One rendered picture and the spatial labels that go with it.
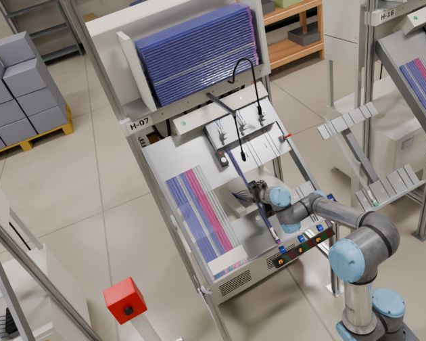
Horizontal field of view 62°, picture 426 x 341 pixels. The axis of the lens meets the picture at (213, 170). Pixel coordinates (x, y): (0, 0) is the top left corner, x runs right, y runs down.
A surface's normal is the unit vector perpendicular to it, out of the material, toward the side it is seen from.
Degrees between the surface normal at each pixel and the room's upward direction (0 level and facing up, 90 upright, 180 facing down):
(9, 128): 90
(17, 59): 90
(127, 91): 90
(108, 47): 90
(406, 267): 0
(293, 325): 0
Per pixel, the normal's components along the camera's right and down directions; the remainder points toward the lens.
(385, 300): -0.11, -0.82
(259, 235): 0.13, -0.22
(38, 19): 0.32, 0.52
